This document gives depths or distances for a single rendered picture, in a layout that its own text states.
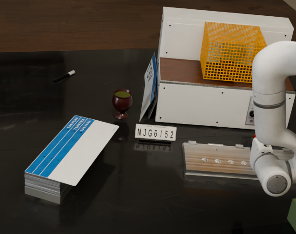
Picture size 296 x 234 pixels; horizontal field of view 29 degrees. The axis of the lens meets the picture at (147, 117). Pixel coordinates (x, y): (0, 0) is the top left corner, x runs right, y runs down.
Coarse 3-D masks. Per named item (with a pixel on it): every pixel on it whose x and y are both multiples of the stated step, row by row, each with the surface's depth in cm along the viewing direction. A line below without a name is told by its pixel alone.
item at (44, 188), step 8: (72, 120) 221; (64, 128) 215; (56, 136) 210; (48, 144) 206; (56, 144) 206; (48, 152) 202; (40, 160) 197; (32, 168) 193; (32, 176) 191; (40, 176) 190; (32, 184) 193; (40, 184) 192; (48, 184) 190; (56, 184) 189; (64, 184) 193; (32, 192) 194; (40, 192) 193; (48, 192) 192; (56, 192) 191; (64, 192) 194; (48, 200) 194; (56, 200) 193
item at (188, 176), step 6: (288, 150) 227; (186, 174) 210; (192, 174) 210; (204, 180) 211; (210, 180) 211; (216, 180) 211; (222, 180) 211; (228, 180) 211; (234, 180) 211; (240, 180) 211; (246, 180) 211; (252, 180) 211; (258, 180) 211; (294, 186) 212
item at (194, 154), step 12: (192, 144) 223; (204, 144) 224; (216, 144) 225; (192, 156) 216; (204, 156) 217; (216, 156) 218; (228, 156) 219; (240, 156) 219; (288, 156) 222; (192, 168) 210; (204, 168) 211; (216, 168) 212; (228, 168) 212; (240, 168) 213
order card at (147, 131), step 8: (136, 128) 228; (144, 128) 229; (152, 128) 229; (160, 128) 229; (168, 128) 229; (176, 128) 229; (136, 136) 229; (144, 136) 229; (152, 136) 229; (160, 136) 229; (168, 136) 229
